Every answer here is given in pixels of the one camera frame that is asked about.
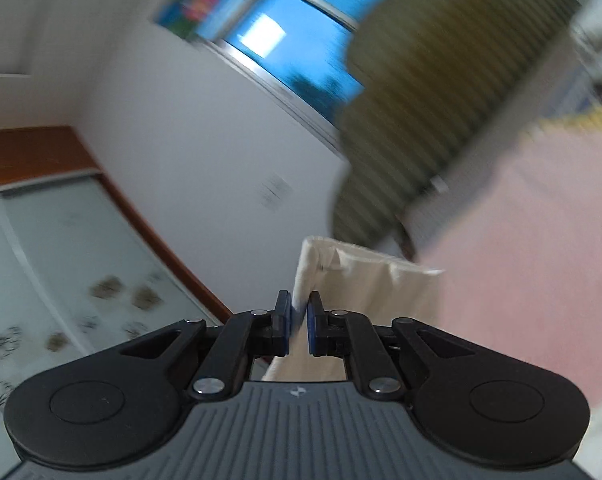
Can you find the colourful wall poster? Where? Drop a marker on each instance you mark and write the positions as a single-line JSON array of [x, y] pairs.
[[196, 2]]

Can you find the frosted glass wardrobe door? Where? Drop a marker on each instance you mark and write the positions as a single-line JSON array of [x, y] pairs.
[[56, 260]]

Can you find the green striped headboard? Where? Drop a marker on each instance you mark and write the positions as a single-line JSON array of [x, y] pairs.
[[431, 95]]

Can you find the pink blanket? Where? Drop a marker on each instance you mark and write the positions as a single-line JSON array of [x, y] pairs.
[[526, 270]]

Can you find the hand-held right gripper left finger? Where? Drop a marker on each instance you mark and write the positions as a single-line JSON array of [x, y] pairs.
[[284, 327]]

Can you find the cream pants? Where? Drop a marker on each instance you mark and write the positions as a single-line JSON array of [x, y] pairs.
[[371, 305]]

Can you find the white wall socket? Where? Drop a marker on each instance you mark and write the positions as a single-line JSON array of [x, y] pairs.
[[276, 191]]

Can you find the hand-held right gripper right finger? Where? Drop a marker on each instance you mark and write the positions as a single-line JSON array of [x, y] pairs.
[[311, 330]]

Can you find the yellow cloth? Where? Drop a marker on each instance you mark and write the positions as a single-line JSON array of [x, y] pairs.
[[597, 119]]

